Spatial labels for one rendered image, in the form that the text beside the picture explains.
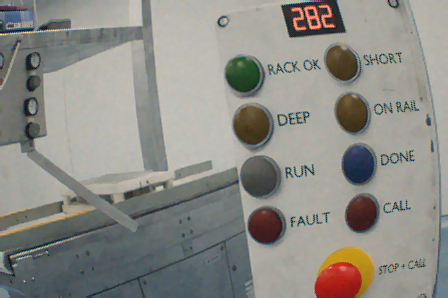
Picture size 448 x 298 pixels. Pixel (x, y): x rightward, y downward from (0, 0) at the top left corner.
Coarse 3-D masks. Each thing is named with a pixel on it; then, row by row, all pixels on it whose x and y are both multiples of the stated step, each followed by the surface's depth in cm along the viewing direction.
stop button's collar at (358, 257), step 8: (344, 248) 40; (352, 248) 40; (360, 248) 39; (336, 256) 40; (344, 256) 40; (352, 256) 40; (360, 256) 39; (368, 256) 39; (328, 264) 41; (360, 264) 39; (368, 264) 39; (320, 272) 41; (360, 272) 39; (368, 272) 39; (368, 280) 39; (368, 288) 39; (360, 296) 39
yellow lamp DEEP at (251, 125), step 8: (240, 112) 42; (248, 112) 42; (256, 112) 42; (264, 112) 42; (240, 120) 42; (248, 120) 42; (256, 120) 42; (264, 120) 42; (240, 128) 42; (248, 128) 42; (256, 128) 42; (264, 128) 42; (240, 136) 43; (248, 136) 42; (256, 136) 42; (264, 136) 42
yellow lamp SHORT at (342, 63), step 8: (336, 48) 38; (344, 48) 38; (328, 56) 38; (336, 56) 38; (344, 56) 38; (352, 56) 37; (328, 64) 38; (336, 64) 38; (344, 64) 38; (352, 64) 37; (336, 72) 38; (344, 72) 38; (352, 72) 38; (344, 80) 38
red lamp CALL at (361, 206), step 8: (360, 200) 39; (368, 200) 38; (352, 208) 39; (360, 208) 38; (368, 208) 38; (352, 216) 39; (360, 216) 38; (368, 216) 38; (352, 224) 39; (360, 224) 39; (368, 224) 38
